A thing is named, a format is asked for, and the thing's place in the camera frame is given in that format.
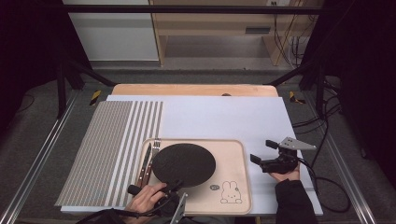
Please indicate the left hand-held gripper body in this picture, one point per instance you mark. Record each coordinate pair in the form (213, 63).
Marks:
(171, 205)

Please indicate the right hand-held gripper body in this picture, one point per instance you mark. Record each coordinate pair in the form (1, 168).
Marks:
(281, 163)

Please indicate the black round plate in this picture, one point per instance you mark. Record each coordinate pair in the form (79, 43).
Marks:
(183, 163)

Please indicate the beige tray with rabbit print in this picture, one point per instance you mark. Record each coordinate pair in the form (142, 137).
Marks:
(224, 161)

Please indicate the person's right hand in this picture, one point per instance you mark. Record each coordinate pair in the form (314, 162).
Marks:
(286, 177)

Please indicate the person's left hand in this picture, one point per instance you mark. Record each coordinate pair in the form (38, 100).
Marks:
(144, 200)

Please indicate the white board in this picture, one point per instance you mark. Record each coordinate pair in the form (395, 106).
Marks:
(218, 118)

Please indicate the grey striped placemat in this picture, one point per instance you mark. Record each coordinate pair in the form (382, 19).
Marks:
(102, 149)

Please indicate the wooden table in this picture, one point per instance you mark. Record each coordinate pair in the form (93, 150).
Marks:
(186, 90)

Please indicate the dark curtain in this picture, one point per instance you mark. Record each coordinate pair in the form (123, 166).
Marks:
(364, 62)
(28, 46)

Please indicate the wooden shelf unit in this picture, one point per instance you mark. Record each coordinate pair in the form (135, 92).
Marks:
(218, 25)

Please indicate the white cabinet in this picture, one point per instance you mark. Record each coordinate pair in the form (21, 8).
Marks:
(115, 37)

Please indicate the aluminium rail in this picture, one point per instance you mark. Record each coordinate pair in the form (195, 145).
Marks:
(37, 161)
(345, 168)

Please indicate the black frame leg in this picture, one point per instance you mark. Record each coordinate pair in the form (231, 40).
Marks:
(61, 93)
(320, 90)

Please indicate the black horizontal frame bar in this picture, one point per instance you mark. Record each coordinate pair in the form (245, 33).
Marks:
(186, 8)

